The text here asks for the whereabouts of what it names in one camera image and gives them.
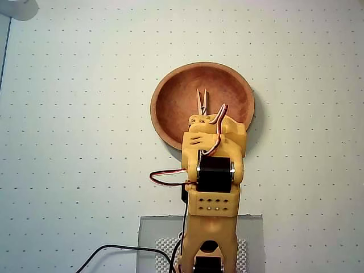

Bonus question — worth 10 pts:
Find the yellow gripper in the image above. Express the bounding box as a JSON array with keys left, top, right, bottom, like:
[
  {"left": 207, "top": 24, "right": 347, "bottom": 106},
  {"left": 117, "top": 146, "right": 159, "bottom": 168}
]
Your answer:
[{"left": 183, "top": 113, "right": 247, "bottom": 158}]

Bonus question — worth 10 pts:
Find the wooden clothespin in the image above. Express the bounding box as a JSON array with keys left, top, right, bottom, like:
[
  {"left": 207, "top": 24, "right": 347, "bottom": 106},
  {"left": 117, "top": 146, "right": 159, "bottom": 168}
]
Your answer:
[{"left": 195, "top": 88, "right": 210, "bottom": 116}]

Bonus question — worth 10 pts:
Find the round wooden bowl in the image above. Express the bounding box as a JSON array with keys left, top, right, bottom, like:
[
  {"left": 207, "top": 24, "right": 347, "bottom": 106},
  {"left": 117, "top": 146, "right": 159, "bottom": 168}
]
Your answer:
[{"left": 150, "top": 60, "right": 256, "bottom": 156}]

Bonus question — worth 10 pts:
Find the white textured anti-slip mat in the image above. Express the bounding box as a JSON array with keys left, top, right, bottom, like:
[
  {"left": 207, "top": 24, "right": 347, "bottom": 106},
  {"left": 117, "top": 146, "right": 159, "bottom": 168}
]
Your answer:
[{"left": 155, "top": 238, "right": 247, "bottom": 273}]

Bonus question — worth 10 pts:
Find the white cylindrical object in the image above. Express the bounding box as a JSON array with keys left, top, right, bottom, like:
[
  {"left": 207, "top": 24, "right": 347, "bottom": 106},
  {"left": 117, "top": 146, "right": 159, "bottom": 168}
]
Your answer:
[{"left": 0, "top": 0, "right": 39, "bottom": 22}]

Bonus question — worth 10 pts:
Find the red white servo wire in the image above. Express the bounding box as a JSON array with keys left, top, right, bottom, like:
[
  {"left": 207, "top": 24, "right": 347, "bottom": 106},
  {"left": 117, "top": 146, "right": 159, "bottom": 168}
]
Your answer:
[
  {"left": 198, "top": 104, "right": 230, "bottom": 157},
  {"left": 149, "top": 167, "right": 197, "bottom": 189}
]

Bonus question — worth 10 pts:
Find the black camera cable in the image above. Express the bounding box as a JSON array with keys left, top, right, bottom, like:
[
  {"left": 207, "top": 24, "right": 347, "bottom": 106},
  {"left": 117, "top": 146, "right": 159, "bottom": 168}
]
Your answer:
[{"left": 75, "top": 198, "right": 190, "bottom": 273}]

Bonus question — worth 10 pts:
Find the gray metal base plate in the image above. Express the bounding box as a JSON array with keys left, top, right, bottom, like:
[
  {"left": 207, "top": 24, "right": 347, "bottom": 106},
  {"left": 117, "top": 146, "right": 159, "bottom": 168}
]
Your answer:
[{"left": 137, "top": 214, "right": 265, "bottom": 273}]

